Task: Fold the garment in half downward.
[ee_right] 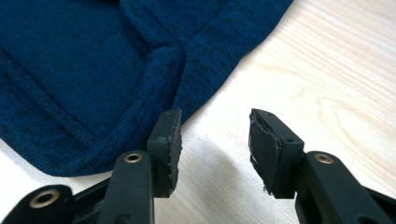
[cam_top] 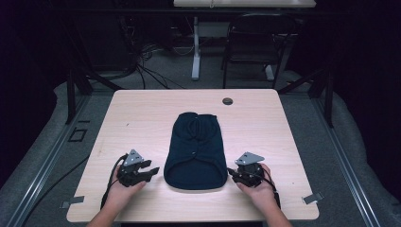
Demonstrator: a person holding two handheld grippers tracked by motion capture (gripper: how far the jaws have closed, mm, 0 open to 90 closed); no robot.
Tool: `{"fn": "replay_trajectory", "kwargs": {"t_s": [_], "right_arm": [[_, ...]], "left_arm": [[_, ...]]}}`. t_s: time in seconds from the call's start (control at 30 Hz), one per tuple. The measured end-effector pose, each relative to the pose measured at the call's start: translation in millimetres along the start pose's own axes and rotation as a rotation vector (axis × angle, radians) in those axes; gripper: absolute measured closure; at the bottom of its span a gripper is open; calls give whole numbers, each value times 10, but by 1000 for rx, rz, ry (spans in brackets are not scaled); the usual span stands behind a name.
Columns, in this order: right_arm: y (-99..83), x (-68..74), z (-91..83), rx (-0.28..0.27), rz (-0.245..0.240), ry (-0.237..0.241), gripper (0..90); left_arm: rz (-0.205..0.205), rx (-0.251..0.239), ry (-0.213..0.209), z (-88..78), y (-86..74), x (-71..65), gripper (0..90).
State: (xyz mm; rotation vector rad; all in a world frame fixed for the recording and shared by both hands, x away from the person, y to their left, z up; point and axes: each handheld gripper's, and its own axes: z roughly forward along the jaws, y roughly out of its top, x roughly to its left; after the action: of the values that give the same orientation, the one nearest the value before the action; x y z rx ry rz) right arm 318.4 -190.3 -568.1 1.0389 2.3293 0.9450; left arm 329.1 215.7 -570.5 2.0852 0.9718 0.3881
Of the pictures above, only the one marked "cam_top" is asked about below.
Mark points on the grey tape strip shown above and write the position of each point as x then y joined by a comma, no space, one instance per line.
74,200
312,198

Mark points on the person's right hand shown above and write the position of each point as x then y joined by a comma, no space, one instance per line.
263,195

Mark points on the white desk top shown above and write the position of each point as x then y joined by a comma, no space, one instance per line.
246,3

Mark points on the short black tape strip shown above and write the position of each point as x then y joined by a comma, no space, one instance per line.
83,121

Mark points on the black metal frame stand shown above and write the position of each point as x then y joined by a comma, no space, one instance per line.
71,94
328,94

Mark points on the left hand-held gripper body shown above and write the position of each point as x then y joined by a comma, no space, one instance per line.
132,157

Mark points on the black folding chair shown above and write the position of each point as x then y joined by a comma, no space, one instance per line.
257,58

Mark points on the aluminium floor rail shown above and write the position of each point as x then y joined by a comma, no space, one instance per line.
345,164
47,164

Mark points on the white desk foot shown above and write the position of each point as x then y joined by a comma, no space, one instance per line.
270,72

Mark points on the dark navy small garment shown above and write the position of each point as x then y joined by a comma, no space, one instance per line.
195,157

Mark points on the black tape square outline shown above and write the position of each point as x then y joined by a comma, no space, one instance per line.
70,137

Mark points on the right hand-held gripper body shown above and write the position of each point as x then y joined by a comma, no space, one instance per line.
250,159

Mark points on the person's left hand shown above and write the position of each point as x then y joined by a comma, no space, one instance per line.
119,194

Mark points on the white desk leg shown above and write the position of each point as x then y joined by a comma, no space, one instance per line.
196,56

